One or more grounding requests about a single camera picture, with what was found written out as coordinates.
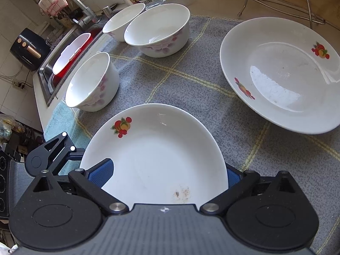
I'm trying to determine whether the black air fryer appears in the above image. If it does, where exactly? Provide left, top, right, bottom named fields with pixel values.
left=10, top=28, right=51, bottom=72

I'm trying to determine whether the large floral white bowl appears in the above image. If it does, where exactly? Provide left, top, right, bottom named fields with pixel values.
left=124, top=3, right=190, bottom=58

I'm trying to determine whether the small floral white bowl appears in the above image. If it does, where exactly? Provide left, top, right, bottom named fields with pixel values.
left=65, top=52, right=120, bottom=112

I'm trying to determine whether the small fruit print plate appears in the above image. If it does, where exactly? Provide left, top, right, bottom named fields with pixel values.
left=80, top=103, right=229, bottom=205

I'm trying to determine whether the white oval dish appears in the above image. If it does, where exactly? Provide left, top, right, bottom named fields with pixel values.
left=52, top=33, right=91, bottom=75

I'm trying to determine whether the red plastic basin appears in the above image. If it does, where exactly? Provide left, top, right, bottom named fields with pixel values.
left=52, top=29, right=103, bottom=85

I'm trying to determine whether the steel sink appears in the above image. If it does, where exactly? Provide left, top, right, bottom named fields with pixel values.
left=37, top=18, right=109, bottom=107

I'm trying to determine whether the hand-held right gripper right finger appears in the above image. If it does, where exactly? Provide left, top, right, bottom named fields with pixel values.
left=199, top=163, right=297, bottom=214

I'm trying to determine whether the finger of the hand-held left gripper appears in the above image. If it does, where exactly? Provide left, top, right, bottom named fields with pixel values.
left=40, top=131, right=86, bottom=176

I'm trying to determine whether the steel faucet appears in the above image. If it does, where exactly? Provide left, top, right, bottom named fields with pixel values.
left=52, top=0, right=100, bottom=28

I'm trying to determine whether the checked dish towel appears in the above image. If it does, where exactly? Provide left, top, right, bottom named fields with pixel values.
left=38, top=0, right=70, bottom=15

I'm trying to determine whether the large fruit print plate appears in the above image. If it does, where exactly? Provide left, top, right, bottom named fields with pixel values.
left=220, top=17, right=340, bottom=135

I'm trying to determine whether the grey checked cloth mat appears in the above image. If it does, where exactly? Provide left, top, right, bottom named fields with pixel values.
left=44, top=14, right=340, bottom=255

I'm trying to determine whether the steel wire rack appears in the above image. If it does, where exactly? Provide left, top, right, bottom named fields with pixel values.
left=237, top=0, right=326, bottom=30

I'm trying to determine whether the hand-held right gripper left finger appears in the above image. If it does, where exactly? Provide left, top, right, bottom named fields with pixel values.
left=32, top=159, right=127, bottom=215

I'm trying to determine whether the plain rimmed white bowl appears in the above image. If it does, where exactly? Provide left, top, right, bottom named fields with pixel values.
left=102, top=3, right=146, bottom=42

